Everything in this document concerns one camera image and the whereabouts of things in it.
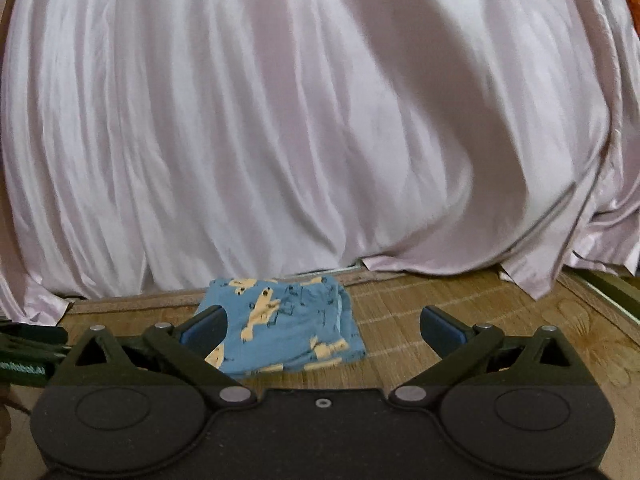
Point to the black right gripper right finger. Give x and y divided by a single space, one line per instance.
461 349

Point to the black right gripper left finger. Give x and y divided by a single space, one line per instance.
182 351

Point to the blue pants with yellow vehicles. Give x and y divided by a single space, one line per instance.
278 327

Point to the pink satin bed sheet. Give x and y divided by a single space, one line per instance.
158 144

